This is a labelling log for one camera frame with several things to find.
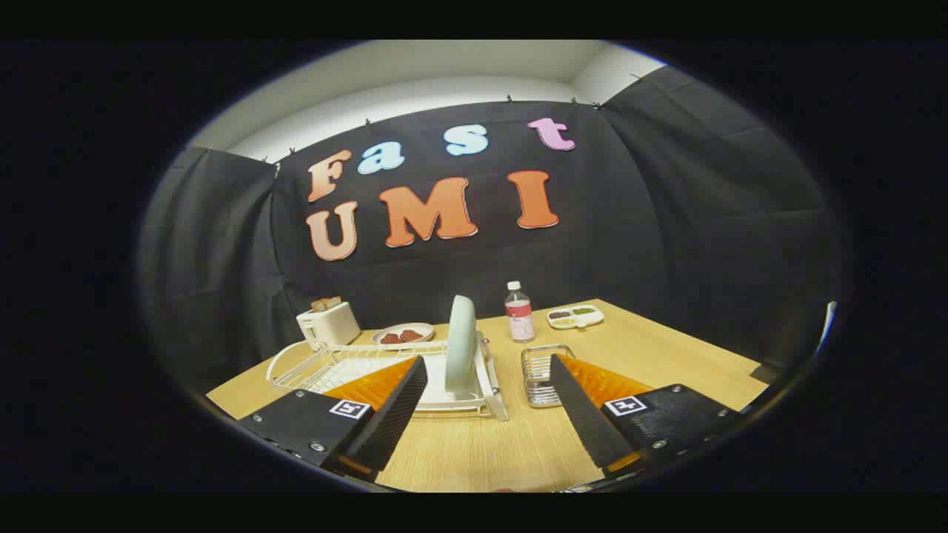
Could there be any white compartment tray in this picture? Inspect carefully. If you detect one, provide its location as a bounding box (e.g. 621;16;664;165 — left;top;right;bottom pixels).
547;304;605;330

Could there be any pale green plate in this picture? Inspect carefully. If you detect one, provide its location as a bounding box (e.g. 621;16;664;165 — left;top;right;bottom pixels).
444;295;478;400

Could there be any silver wire basket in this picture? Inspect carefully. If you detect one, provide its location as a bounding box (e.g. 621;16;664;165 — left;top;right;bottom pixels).
520;344;577;409

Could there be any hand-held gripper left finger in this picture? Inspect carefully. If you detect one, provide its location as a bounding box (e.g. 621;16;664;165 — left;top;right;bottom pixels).
237;355;429;483

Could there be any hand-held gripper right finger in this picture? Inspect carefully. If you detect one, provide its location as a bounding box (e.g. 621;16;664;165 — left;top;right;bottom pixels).
550;353;745;478

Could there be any small dark block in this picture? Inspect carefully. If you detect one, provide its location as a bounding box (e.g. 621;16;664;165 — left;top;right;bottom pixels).
752;359;790;386

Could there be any black backdrop cloth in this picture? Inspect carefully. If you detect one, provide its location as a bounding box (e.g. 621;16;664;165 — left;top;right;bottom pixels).
137;65;845;393

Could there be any small white plate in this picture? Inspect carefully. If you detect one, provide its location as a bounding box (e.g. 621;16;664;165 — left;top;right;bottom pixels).
372;322;435;346

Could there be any white toaster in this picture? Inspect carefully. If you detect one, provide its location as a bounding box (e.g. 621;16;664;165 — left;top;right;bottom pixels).
296;300;361;349

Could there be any clear bottle with red label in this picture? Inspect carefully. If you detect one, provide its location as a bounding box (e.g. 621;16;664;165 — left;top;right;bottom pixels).
504;281;536;343

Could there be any white wire dish rack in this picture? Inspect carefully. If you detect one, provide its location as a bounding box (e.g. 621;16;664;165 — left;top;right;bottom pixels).
265;332;510;423

